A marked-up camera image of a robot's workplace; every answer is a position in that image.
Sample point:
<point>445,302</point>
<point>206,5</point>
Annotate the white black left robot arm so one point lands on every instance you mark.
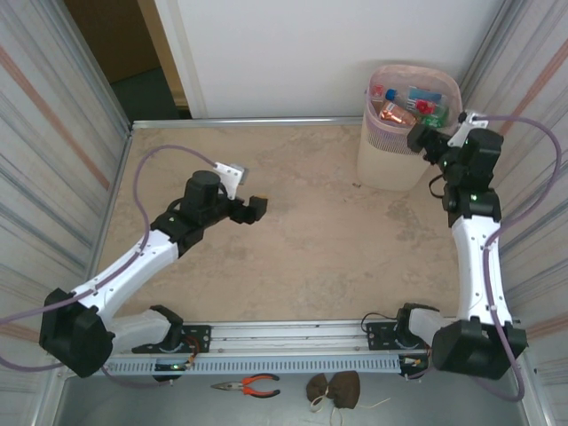
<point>128,268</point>

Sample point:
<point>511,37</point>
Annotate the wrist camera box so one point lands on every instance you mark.
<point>226,175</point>
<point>466,128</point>

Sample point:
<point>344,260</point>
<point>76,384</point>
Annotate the brown cloth bag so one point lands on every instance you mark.
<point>341,388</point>

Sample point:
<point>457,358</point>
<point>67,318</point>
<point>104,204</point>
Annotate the grey metal shelf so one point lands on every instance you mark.
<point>155,408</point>

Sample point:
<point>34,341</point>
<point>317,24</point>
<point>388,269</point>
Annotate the aluminium table edge rail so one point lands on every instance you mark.
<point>213,122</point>

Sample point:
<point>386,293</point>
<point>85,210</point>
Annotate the brown door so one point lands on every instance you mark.
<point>111,35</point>

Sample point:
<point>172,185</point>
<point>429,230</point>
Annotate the beige ribbed waste bin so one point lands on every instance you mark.
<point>386,168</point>

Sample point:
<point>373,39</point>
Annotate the brown coffee drink bottle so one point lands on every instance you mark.
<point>395,115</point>

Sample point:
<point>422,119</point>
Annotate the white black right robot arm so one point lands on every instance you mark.
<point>470,266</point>

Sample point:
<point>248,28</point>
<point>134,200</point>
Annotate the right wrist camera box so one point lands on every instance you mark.
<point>466,128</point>

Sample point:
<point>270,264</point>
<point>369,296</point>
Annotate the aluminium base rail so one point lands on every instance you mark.
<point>288,335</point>

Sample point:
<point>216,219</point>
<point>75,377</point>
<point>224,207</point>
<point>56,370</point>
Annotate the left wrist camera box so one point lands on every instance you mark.
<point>226,175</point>

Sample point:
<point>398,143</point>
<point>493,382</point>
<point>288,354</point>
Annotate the aluminium frame post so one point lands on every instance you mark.
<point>479,66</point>
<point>92,66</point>

